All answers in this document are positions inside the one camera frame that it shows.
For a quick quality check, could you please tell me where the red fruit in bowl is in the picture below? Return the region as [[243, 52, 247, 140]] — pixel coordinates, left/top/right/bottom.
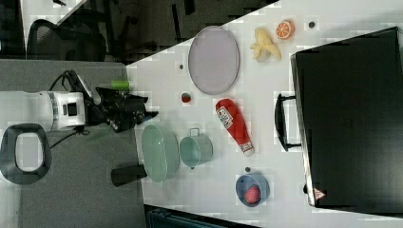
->
[[244, 185, 260, 204]]

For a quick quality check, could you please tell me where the peeled toy banana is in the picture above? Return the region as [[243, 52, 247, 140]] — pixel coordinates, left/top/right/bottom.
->
[[250, 28, 281, 61]]

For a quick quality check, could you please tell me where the grey round plate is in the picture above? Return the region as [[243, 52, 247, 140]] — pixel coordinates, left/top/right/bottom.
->
[[188, 26, 240, 95]]

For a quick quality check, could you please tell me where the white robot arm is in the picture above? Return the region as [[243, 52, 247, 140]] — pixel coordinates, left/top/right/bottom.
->
[[1, 87, 158, 185]]

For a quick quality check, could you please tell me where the red ketchup bottle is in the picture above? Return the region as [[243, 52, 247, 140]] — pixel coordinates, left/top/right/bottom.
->
[[216, 99, 255, 157]]

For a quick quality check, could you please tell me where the black toaster oven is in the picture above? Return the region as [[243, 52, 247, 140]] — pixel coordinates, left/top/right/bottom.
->
[[290, 27, 403, 218]]

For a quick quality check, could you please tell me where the small red strawberry toy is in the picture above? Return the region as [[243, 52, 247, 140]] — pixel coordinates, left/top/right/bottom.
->
[[181, 92, 191, 104]]

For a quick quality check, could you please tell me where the green mug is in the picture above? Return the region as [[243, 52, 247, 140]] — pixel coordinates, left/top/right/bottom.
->
[[180, 127, 213, 168]]

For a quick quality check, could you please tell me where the green cylinder object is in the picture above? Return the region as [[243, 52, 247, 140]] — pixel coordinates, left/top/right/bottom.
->
[[111, 80, 130, 90]]

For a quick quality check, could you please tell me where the black office chair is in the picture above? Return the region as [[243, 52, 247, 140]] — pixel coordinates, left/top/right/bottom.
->
[[26, 0, 157, 64]]

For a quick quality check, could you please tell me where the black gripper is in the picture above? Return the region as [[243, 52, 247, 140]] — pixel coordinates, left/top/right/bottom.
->
[[86, 87, 159, 132]]

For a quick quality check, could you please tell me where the blue bowl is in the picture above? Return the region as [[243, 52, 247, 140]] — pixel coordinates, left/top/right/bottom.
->
[[235, 173, 270, 207]]

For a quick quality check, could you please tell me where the orange slice toy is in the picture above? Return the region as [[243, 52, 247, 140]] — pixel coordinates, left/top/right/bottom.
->
[[276, 20, 295, 40]]

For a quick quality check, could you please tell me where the green oval strainer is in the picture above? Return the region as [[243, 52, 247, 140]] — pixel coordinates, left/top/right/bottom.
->
[[142, 124, 180, 182]]

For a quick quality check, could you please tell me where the black cylinder cup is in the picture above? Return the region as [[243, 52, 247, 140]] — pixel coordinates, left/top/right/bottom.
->
[[111, 164, 147, 187]]

